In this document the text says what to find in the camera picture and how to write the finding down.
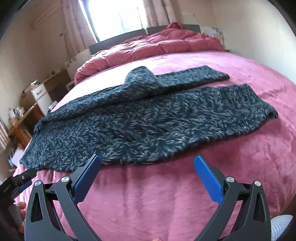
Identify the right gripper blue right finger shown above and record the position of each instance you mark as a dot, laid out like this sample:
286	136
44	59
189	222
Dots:
253	220

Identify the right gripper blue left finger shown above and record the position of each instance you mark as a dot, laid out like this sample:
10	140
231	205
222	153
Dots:
42	221

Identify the dark leaf-patterned pants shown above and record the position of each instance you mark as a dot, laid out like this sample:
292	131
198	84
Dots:
147	119

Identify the person's left hand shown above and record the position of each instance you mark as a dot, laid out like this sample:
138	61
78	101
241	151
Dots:
22	207

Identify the grey knit trouser knee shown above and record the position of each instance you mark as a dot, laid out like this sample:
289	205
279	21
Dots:
278	225

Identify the wooden desk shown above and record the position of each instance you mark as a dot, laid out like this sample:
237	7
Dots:
23	129

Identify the pink bed sheet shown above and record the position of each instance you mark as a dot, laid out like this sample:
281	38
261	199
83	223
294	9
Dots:
168	200

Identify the white drawer cabinet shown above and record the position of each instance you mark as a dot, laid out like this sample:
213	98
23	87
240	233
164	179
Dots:
42	98

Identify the pink patterned left curtain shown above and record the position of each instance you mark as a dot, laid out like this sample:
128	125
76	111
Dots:
78	26

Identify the pink patterned curtain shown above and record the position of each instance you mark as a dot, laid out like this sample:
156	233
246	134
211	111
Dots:
78	26
159	12

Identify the red quilted duvet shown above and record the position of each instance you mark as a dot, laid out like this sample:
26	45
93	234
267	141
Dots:
174	38

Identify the dark bed headboard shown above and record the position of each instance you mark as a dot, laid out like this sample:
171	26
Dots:
103	45

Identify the pink patterned right curtain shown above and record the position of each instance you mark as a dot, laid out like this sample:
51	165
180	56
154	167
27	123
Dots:
159	12

